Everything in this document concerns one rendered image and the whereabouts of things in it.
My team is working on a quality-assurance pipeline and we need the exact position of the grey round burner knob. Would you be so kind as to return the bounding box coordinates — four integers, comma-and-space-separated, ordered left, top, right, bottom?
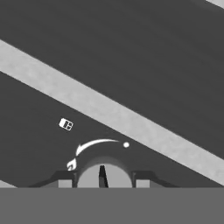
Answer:
76, 157, 134, 188

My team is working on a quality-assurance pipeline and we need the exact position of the dark grey stove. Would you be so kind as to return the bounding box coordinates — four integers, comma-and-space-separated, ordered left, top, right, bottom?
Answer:
0, 0, 224, 188

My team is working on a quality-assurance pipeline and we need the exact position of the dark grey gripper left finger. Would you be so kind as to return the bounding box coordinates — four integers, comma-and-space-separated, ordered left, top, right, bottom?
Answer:
27, 170, 79, 188

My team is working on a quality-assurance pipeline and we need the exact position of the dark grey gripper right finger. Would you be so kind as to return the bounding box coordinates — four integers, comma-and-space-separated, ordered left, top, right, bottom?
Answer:
132, 170, 180, 188

